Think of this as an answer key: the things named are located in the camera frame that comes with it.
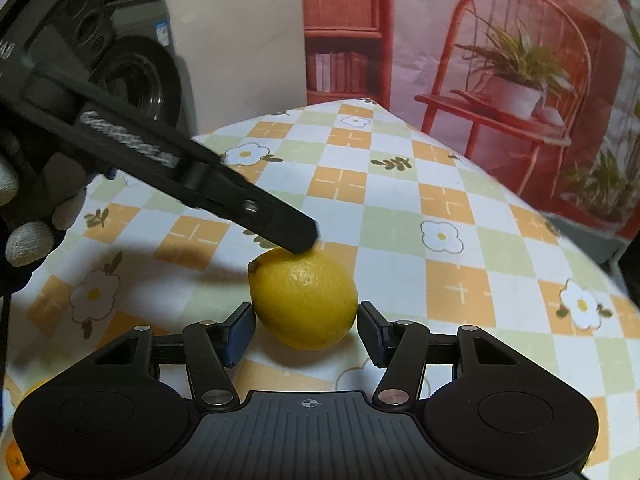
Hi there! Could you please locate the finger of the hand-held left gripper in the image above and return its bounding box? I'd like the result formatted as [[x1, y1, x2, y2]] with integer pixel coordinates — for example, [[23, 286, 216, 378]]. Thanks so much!
[[180, 161, 321, 256]]

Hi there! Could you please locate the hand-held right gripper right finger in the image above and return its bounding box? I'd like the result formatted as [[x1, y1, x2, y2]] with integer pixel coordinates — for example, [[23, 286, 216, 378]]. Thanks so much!
[[358, 300, 521, 411]]

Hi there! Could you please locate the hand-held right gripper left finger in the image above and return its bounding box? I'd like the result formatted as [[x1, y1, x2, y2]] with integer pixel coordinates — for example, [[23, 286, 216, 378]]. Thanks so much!
[[92, 302, 257, 411]]

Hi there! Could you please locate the orange mandarin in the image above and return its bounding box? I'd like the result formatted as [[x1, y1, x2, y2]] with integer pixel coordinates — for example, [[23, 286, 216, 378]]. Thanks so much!
[[9, 444, 31, 479]]

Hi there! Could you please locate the person's left hand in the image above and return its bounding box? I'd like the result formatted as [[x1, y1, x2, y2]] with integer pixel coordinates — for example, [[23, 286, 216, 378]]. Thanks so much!
[[0, 152, 88, 297]]

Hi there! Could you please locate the grey washing machine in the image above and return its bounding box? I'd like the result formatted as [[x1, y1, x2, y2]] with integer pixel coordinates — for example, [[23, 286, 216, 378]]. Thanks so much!
[[87, 0, 198, 141]]

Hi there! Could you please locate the printed pink backdrop cloth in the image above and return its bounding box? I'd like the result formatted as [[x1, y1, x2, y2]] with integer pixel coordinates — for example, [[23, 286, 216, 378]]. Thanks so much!
[[300, 0, 640, 241]]

